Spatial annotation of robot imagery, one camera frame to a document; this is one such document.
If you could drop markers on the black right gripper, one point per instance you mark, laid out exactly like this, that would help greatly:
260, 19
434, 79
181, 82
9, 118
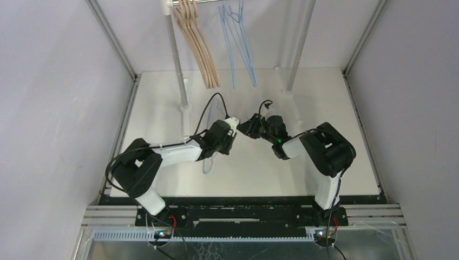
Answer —
255, 127

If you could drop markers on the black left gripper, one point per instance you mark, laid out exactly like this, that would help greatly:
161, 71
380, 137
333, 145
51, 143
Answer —
230, 137

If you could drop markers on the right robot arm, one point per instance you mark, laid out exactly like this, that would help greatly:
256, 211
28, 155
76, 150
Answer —
329, 151

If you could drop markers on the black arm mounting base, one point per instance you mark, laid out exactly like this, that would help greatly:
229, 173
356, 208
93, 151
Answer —
242, 217

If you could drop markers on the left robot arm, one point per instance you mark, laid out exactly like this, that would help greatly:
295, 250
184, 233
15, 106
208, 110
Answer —
135, 169

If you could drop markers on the metal clothes rack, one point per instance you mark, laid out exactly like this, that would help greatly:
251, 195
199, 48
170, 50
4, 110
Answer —
168, 8

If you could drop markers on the left electronics board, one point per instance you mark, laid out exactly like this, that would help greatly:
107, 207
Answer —
164, 234

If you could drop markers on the electronics board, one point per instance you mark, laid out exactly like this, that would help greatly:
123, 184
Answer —
164, 234
323, 241

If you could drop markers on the right electronics board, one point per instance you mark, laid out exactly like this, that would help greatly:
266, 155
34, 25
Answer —
323, 241

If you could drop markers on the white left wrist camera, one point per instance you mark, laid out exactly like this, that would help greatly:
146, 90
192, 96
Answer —
232, 122

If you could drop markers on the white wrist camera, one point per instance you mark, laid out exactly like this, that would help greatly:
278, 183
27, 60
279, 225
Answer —
232, 122
268, 109

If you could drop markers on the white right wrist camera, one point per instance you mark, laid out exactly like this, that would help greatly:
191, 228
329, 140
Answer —
268, 109

